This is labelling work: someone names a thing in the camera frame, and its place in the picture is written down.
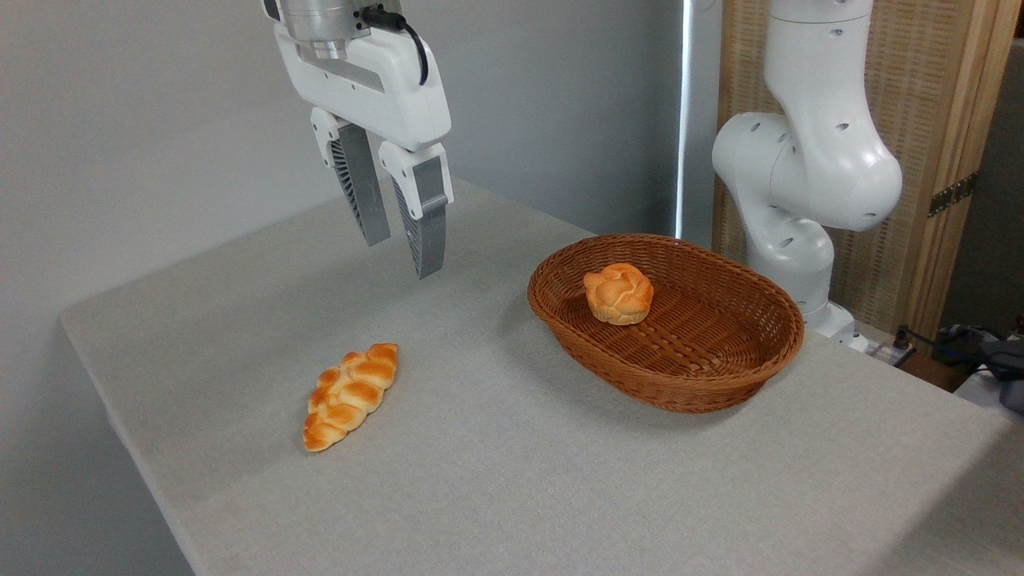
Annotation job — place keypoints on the long braided bread loaf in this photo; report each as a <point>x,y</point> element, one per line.
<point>350,396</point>

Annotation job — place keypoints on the round knotted bread roll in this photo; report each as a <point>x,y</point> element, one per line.
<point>618,294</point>

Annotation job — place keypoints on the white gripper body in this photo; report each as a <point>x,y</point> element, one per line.
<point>384,88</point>

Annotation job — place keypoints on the metal screen hinge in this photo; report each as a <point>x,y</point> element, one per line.
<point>952,194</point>

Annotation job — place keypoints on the dark grey bag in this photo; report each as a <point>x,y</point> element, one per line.
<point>1006,372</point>

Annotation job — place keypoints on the white power strip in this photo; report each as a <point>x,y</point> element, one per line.
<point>876,348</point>

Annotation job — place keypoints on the grey tablecloth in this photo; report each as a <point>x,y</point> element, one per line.
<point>496,464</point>

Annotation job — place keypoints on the brown oval wicker basket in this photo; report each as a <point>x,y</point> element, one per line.
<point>704,352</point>

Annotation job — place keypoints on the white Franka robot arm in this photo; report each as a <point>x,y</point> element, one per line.
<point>824,160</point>

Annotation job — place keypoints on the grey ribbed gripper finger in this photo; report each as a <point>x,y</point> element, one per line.
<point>364,192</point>
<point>428,232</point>

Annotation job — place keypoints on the wooden rattan folding screen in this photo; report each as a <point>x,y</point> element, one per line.
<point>920,96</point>

